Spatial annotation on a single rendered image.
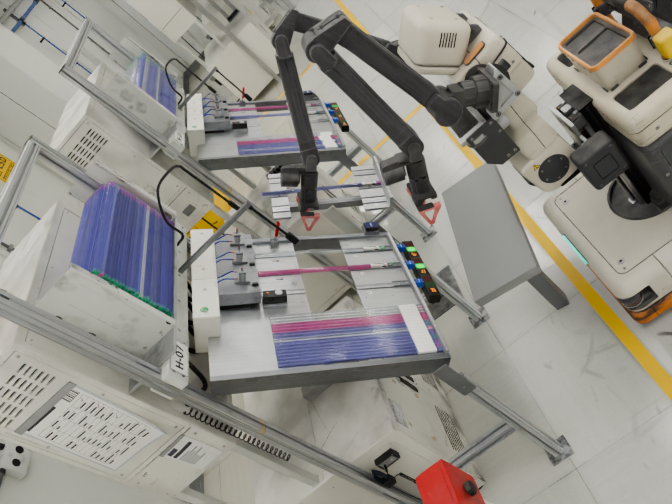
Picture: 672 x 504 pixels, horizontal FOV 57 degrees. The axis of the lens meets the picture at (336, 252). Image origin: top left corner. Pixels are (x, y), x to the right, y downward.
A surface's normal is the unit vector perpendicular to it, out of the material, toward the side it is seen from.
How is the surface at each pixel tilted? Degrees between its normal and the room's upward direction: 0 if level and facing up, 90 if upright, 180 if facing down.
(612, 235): 0
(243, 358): 48
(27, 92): 90
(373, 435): 0
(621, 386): 0
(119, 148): 90
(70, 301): 90
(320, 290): 90
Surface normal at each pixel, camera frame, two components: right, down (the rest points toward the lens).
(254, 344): 0.07, -0.82
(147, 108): 0.20, 0.57
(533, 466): -0.67, -0.51
